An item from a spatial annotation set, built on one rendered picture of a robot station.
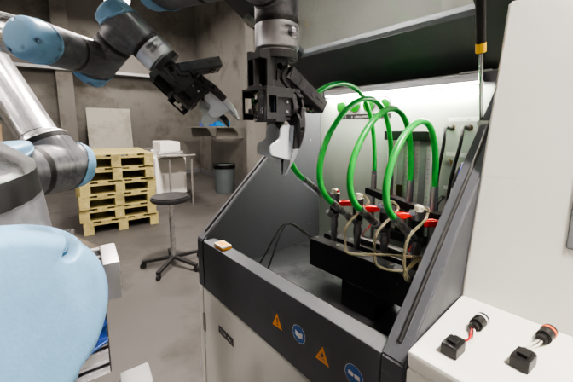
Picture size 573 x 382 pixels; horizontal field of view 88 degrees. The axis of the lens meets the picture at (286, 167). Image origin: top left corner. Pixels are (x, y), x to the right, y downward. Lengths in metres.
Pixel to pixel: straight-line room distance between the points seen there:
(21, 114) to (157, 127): 7.79
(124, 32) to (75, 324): 0.65
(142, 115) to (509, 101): 8.32
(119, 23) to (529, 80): 0.82
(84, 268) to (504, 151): 0.66
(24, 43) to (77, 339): 0.57
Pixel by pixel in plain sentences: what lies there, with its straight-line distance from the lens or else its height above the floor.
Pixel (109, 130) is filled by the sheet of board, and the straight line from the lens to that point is 8.13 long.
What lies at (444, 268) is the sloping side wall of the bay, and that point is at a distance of 0.60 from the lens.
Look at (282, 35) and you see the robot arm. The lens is 0.52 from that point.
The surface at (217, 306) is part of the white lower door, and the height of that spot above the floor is 0.77.
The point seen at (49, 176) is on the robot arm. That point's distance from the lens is 0.83.
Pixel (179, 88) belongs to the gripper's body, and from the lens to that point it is 0.73.
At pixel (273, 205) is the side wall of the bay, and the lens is 1.11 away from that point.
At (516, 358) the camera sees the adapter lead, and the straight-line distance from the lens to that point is 0.56.
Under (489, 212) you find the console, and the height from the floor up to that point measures 1.14.
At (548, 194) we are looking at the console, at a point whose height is 1.19.
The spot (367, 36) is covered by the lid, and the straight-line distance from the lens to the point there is 0.99.
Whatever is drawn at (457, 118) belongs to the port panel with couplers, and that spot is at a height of 1.32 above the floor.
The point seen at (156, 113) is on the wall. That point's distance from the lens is 8.69.
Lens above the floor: 1.30
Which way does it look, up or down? 8 degrees down
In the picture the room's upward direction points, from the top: straight up
